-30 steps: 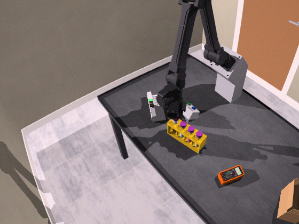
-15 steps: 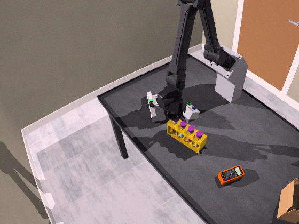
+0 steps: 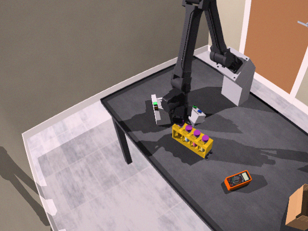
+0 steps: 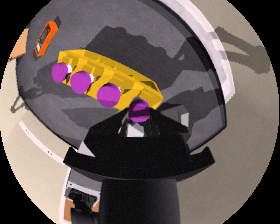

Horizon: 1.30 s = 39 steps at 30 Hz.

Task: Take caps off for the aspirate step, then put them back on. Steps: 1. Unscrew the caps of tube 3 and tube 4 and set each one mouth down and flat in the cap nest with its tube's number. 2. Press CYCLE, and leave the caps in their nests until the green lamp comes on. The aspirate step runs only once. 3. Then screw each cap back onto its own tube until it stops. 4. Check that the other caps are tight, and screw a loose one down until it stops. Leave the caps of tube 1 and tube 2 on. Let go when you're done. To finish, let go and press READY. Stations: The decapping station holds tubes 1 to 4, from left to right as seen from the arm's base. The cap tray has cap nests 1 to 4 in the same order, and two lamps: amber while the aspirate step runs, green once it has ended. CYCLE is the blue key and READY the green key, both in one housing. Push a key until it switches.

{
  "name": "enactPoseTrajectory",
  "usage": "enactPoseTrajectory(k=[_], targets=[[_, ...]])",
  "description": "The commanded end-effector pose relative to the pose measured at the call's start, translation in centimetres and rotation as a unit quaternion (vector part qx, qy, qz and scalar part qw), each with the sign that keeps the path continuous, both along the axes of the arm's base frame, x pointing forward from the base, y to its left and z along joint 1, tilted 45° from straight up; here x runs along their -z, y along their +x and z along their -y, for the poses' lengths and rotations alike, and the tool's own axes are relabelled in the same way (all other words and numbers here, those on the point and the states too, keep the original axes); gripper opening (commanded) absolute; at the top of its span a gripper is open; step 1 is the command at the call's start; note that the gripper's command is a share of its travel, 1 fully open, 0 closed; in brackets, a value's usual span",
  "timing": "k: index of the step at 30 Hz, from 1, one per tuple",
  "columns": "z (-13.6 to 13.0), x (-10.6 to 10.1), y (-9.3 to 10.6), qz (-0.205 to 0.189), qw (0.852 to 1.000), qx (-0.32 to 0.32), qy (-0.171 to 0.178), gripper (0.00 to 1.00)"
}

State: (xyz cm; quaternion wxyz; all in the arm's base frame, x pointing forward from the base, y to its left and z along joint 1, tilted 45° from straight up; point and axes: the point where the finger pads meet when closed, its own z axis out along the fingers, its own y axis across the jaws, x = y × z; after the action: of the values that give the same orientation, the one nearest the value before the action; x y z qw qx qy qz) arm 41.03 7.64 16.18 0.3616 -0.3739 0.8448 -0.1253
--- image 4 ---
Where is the orange digital multimeter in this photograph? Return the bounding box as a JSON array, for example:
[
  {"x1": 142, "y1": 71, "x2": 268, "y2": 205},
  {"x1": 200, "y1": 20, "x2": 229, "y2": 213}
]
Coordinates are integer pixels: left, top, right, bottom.
[{"x1": 35, "y1": 21, "x2": 58, "y2": 56}]

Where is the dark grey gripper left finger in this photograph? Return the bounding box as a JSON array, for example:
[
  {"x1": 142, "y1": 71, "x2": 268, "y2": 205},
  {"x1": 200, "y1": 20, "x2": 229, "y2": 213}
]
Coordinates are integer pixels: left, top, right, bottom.
[{"x1": 87, "y1": 107, "x2": 129, "y2": 137}]

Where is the white key housing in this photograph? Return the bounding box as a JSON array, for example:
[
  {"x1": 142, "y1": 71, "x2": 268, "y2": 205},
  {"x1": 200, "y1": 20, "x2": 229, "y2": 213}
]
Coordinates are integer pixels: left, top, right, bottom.
[{"x1": 112, "y1": 109, "x2": 144, "y2": 137}]

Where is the dark grey table edge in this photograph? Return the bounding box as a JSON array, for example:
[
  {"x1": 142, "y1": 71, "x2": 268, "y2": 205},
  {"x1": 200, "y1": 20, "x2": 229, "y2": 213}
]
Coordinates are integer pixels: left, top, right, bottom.
[{"x1": 16, "y1": 0, "x2": 227, "y2": 152}]

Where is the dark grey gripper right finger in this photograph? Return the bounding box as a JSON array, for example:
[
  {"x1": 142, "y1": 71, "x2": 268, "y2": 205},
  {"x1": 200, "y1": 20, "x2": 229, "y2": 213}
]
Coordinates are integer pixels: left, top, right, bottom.
[{"x1": 149, "y1": 107, "x2": 191, "y2": 141}]

